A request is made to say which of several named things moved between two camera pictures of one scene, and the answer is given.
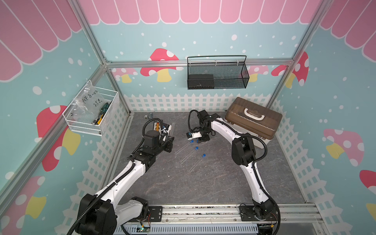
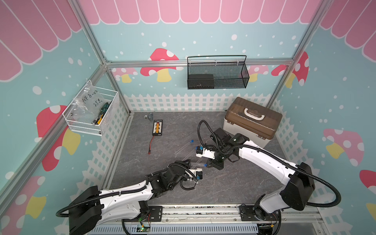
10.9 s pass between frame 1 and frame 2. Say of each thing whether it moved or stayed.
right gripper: moved
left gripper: moved
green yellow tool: stayed
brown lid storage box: stayed
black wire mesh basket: stayed
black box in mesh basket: stayed
